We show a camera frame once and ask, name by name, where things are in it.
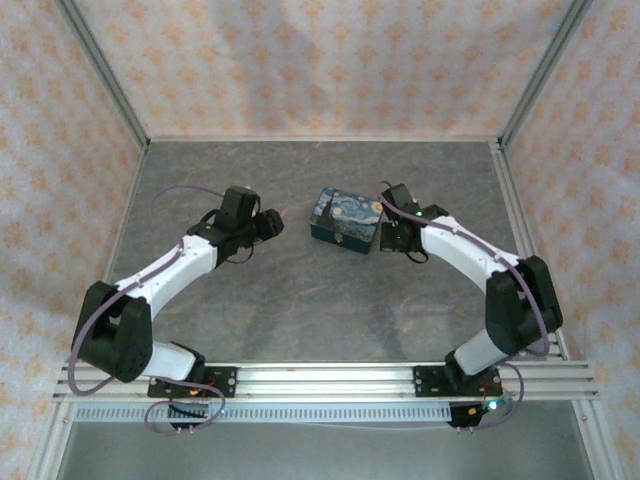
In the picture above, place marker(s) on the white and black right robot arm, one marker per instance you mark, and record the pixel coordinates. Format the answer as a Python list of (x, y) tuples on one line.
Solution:
[(465, 250)]

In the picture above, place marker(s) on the wide aluminium mounting rail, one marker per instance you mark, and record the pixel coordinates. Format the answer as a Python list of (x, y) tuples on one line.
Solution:
[(325, 382)]

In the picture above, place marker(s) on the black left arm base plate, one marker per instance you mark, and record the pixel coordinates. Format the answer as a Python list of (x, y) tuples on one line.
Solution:
[(225, 382)]

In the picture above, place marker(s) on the thin aluminium wall strip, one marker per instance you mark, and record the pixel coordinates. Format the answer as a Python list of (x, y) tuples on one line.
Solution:
[(325, 138)]

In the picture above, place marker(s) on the starry night painted box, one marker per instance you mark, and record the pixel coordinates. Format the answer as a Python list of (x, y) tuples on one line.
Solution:
[(345, 212)]

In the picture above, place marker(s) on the grey metal sheet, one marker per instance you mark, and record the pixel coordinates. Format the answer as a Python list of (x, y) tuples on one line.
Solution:
[(325, 455)]

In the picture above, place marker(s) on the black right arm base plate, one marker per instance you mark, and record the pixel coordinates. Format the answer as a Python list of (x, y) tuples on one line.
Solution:
[(425, 382)]

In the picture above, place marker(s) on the triple aluminium side rail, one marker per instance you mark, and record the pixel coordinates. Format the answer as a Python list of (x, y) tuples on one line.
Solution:
[(520, 225)]

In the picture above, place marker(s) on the aluminium frame post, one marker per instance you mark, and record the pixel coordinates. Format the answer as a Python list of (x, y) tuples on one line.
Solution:
[(105, 75), (545, 75)]

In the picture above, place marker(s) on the thin aluminium side strip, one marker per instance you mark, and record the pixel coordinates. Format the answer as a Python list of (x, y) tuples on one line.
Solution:
[(121, 225)]

